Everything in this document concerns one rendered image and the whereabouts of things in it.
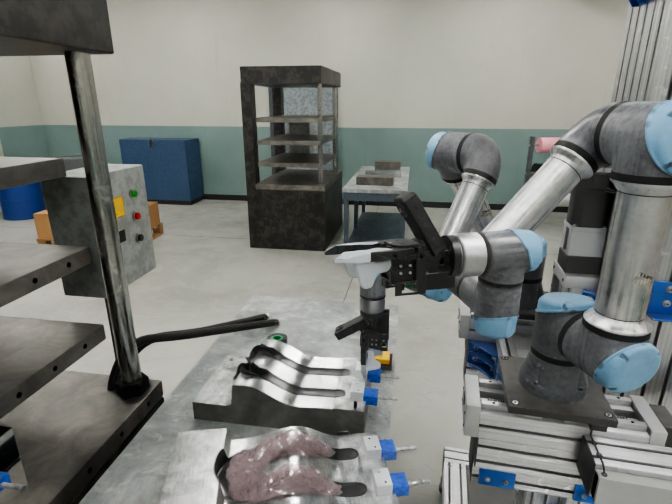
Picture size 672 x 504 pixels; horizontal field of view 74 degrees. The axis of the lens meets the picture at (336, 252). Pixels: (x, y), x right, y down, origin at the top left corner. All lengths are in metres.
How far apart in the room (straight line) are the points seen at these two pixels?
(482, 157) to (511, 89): 6.49
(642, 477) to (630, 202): 0.58
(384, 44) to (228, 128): 2.95
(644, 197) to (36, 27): 1.24
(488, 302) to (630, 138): 0.36
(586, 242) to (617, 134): 0.45
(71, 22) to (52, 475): 1.11
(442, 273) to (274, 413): 0.76
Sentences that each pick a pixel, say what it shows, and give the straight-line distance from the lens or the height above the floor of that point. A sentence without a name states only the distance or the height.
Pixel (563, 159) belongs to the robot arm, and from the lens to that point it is 0.99.
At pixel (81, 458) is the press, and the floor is 0.78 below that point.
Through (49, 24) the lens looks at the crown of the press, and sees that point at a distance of 1.27.
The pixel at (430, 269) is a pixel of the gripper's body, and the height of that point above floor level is 1.42.
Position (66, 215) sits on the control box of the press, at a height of 1.35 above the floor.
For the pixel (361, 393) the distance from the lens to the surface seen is 1.31.
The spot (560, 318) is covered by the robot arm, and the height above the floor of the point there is 1.24.
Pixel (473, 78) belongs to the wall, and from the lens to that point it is 7.68.
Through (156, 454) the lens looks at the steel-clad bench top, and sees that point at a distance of 1.38.
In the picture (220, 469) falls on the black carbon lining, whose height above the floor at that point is 0.87.
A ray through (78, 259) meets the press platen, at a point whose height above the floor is 1.27.
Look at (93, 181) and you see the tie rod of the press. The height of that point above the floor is 1.48.
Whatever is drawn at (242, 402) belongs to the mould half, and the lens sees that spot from 1.36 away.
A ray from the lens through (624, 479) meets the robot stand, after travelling 1.19.
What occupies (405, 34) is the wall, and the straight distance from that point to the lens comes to 7.69.
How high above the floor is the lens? 1.68
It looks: 18 degrees down
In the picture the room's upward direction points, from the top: straight up
